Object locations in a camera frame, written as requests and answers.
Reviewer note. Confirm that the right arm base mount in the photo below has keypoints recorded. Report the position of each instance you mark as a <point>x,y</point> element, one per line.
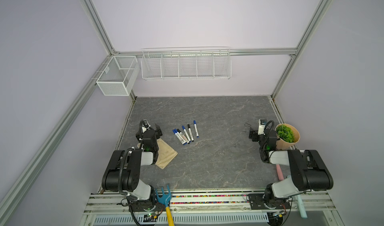
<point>258,201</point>

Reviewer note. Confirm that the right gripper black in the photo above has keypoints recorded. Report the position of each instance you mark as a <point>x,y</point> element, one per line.
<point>254,134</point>

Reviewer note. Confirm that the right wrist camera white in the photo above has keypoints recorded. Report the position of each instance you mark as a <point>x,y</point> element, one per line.
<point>262,125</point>

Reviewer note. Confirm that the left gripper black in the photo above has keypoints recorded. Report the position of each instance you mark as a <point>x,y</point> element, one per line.
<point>157,132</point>

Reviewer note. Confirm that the potted green plant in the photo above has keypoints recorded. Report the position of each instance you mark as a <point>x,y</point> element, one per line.
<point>287,135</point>

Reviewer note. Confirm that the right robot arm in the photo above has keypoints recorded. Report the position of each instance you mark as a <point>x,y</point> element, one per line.
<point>308,170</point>

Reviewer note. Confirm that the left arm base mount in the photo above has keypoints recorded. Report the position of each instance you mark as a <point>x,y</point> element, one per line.
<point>150,205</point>

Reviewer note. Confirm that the white marker pen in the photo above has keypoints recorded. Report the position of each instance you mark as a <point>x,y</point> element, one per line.
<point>187,135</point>
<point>196,129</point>
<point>190,133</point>
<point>183,136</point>
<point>178,136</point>

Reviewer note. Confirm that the purple trowel pink handle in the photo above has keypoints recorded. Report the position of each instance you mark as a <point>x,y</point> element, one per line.
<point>279,173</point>

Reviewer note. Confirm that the beige cloth glove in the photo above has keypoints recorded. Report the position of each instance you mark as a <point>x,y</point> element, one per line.
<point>166,154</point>

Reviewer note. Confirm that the blue garden rake yellow handle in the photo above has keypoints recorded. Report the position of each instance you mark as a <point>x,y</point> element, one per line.
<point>165,199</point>

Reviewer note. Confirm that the light blue garden trowel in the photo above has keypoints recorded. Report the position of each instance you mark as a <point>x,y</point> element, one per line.
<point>301,207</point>

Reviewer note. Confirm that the white mesh cube basket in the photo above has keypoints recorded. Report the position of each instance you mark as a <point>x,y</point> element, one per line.
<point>119,75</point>

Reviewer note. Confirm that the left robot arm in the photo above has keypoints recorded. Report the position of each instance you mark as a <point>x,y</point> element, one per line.
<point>122,174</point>

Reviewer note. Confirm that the white wire wall shelf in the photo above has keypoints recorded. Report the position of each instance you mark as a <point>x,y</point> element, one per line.
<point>186,63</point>

